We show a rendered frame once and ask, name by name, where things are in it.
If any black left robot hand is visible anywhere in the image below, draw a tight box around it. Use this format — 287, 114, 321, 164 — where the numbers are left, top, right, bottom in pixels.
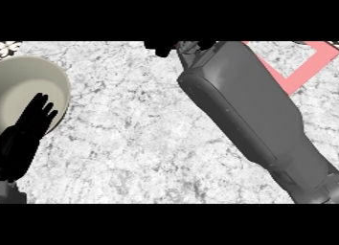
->
0, 92, 58, 185

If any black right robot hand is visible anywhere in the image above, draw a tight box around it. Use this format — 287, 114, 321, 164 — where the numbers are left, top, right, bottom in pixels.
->
142, 40, 217, 58

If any pink cutting board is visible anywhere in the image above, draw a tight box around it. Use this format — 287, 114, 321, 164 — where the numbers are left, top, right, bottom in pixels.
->
241, 40, 339, 97

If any beige round bowl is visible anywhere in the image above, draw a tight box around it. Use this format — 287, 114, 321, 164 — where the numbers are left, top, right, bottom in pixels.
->
0, 56, 73, 146

